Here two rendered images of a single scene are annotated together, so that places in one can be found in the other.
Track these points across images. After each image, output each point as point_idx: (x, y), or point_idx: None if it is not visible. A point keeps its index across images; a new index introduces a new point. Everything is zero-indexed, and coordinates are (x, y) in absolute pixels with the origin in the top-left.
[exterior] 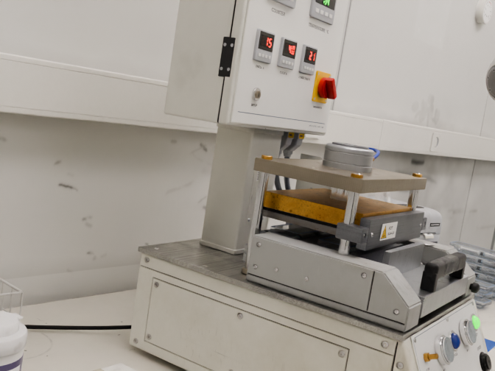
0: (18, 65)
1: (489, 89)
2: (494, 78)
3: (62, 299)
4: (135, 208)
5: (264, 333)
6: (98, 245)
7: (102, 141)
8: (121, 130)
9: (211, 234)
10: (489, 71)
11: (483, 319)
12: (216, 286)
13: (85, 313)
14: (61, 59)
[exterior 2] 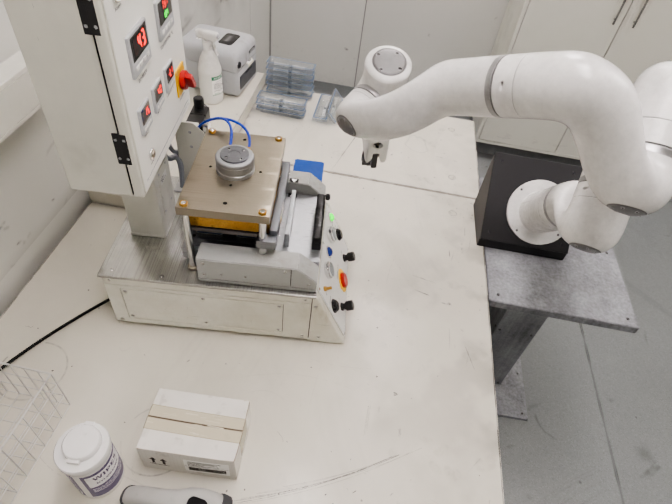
0: None
1: (340, 127)
2: (344, 124)
3: (23, 288)
4: (31, 186)
5: (224, 304)
6: (21, 233)
7: None
8: None
9: (139, 228)
10: (339, 116)
11: (306, 133)
12: (177, 288)
13: (55, 296)
14: None
